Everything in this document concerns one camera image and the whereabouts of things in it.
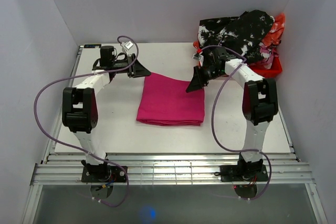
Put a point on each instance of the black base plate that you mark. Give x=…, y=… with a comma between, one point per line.
x=114, y=174
x=232, y=173

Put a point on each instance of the red plastic bin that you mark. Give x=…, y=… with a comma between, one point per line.
x=273, y=70

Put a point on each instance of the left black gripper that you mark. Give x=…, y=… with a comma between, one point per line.
x=137, y=70

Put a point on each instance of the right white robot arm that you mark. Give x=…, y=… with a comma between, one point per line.
x=259, y=106

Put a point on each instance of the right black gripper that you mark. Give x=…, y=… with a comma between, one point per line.
x=198, y=80

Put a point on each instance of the black white patterned garment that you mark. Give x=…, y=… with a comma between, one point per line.
x=242, y=34

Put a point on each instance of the black label sticker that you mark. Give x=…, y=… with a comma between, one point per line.
x=92, y=46

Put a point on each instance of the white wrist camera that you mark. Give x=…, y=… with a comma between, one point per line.
x=198, y=56
x=126, y=46

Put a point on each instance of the pink white patterned garment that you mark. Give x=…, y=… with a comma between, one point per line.
x=268, y=56

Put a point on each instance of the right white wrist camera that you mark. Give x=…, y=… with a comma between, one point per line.
x=198, y=56

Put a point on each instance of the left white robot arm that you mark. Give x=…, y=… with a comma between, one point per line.
x=80, y=110

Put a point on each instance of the pink trousers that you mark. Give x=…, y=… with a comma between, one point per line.
x=165, y=102

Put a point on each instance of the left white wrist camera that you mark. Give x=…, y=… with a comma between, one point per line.
x=126, y=46

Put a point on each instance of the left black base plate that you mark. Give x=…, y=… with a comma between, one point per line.
x=114, y=174

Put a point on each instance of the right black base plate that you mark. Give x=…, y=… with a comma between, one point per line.
x=232, y=173

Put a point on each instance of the aluminium frame rail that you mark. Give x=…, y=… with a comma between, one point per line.
x=169, y=169

